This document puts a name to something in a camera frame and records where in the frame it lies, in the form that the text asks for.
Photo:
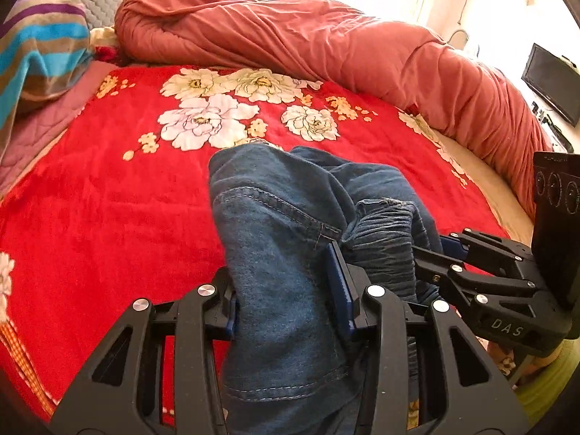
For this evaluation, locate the pink quilted cloth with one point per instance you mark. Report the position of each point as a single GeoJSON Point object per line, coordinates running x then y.
{"type": "Point", "coordinates": [45, 127]}

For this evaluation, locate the black flat screen monitor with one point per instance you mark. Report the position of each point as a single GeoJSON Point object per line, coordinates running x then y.
{"type": "Point", "coordinates": [550, 81]}

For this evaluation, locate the rust red quilt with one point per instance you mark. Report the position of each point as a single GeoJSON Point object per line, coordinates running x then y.
{"type": "Point", "coordinates": [317, 36]}

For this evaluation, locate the green cloth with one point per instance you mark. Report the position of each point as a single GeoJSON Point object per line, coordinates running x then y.
{"type": "Point", "coordinates": [546, 380]}

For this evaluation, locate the cream cloth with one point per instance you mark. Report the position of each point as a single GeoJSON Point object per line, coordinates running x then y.
{"type": "Point", "coordinates": [103, 37]}

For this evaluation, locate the striped blue brown blanket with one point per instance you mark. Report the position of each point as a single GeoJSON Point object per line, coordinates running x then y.
{"type": "Point", "coordinates": [40, 59]}

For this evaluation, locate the beige bed sheet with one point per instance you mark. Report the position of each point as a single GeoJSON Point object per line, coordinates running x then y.
{"type": "Point", "coordinates": [496, 199]}

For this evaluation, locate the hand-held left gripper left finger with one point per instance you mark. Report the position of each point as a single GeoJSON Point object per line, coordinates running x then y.
{"type": "Point", "coordinates": [217, 301]}

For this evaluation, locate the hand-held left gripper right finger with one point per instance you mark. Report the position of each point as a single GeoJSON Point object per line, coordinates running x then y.
{"type": "Point", "coordinates": [339, 281]}

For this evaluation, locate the blue denim pants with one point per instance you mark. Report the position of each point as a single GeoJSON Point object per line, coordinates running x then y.
{"type": "Point", "coordinates": [272, 244]}

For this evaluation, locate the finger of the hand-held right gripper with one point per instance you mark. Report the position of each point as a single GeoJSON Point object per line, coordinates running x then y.
{"type": "Point", "coordinates": [494, 251]}
{"type": "Point", "coordinates": [466, 283]}

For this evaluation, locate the red floral blanket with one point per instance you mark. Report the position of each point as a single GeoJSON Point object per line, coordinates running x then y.
{"type": "Point", "coordinates": [113, 217]}

